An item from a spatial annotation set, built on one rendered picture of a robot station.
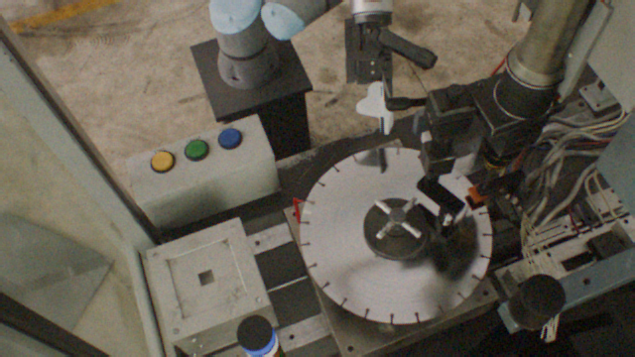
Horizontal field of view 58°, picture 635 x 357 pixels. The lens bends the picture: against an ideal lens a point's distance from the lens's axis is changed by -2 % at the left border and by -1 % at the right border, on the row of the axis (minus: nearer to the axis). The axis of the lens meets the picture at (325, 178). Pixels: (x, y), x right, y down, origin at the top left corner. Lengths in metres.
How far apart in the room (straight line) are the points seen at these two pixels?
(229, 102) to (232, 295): 0.55
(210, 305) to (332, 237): 0.24
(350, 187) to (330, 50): 1.50
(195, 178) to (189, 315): 0.27
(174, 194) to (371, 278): 0.43
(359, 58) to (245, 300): 0.47
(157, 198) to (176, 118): 1.24
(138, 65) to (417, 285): 1.88
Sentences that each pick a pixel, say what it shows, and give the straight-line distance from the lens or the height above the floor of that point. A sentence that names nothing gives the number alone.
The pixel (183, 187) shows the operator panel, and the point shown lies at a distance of 1.15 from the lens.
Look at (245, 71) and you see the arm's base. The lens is 1.40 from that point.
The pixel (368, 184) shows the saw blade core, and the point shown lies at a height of 0.95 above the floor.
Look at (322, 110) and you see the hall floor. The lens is 2.30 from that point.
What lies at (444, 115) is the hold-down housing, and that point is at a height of 1.25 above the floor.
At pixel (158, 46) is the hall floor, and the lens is 2.64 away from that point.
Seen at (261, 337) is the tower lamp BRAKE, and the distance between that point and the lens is 0.74.
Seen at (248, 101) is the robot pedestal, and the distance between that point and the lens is 1.41.
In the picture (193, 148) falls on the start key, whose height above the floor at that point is 0.91.
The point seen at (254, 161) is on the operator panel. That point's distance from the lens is 1.14.
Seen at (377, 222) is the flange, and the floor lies 0.96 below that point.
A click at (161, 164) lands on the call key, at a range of 1.17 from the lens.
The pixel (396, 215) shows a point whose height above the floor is 1.00.
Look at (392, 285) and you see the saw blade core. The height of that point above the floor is 0.95.
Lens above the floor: 1.87
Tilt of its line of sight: 61 degrees down
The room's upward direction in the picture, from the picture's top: 4 degrees counter-clockwise
